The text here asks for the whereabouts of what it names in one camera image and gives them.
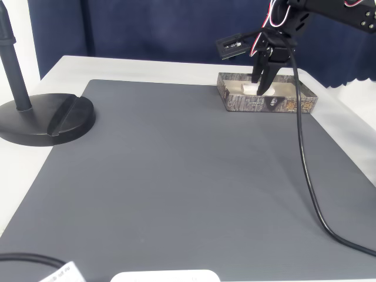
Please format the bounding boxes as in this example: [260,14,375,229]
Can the printed cardboard box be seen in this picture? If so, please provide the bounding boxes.
[216,72,319,115]

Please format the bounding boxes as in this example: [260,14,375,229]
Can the black cable with label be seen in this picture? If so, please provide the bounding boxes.
[0,252,68,270]

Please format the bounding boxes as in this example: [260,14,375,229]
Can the red white black servo wires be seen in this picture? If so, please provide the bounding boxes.
[248,0,292,59]

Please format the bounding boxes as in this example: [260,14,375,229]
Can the white rectangular block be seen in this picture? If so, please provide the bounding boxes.
[240,82,261,96]

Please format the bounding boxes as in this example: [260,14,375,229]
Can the grey table mat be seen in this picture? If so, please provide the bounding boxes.
[0,78,376,282]

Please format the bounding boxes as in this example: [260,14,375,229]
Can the black round-base camera stand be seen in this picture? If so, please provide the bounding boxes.
[0,0,97,147]

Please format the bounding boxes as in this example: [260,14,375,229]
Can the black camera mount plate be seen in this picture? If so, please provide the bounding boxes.
[215,33,251,62]

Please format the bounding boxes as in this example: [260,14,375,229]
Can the white paper cable label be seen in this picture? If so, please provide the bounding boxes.
[37,260,86,282]

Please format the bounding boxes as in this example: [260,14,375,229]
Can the dark blue curtain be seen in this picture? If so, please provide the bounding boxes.
[27,0,376,89]

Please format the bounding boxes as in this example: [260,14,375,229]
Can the white rounded device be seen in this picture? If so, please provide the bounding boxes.
[109,268,221,282]

